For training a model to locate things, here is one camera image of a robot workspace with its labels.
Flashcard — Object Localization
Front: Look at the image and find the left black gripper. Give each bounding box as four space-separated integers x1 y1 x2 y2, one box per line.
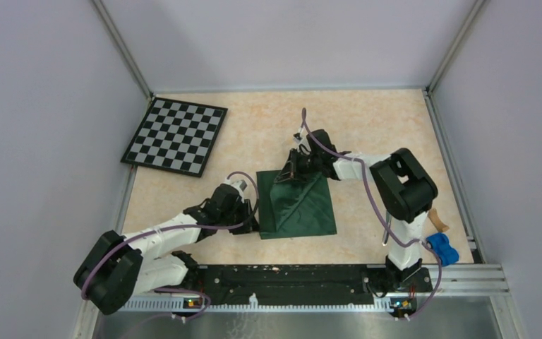
219 198 262 235

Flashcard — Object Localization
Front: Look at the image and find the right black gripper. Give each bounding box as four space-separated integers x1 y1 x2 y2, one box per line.
275 149 322 185

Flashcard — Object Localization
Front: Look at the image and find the dark green cloth napkin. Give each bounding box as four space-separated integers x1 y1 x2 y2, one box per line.
256 170 337 240

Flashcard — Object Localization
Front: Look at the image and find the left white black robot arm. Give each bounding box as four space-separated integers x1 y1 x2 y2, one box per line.
73 179 255 315

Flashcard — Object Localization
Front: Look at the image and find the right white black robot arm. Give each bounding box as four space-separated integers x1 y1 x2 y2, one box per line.
275 129 438 291

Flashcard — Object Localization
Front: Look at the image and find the black grey checkerboard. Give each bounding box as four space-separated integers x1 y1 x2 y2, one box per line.
121 97 228 177

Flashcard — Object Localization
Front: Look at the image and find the silver metal fork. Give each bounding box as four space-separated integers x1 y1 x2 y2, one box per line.
382 212 392 246

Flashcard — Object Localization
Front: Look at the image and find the small tan wooden piece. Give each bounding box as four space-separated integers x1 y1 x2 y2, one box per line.
428 208 450 233

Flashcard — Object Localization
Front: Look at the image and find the blue toy car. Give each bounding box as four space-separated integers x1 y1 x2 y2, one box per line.
426 232 459 266

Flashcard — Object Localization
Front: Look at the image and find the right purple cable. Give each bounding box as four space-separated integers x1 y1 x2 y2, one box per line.
301 107 443 321

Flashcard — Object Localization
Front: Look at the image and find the purple cable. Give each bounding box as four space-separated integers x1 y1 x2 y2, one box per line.
80 171 260 323
301 107 443 321

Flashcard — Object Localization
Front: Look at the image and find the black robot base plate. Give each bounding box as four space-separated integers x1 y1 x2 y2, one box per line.
188 264 433 307

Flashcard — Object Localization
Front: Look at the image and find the white toothed cable rail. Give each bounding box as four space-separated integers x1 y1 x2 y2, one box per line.
119 296 393 313

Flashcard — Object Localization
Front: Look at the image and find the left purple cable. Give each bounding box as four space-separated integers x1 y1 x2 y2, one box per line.
80 171 260 323

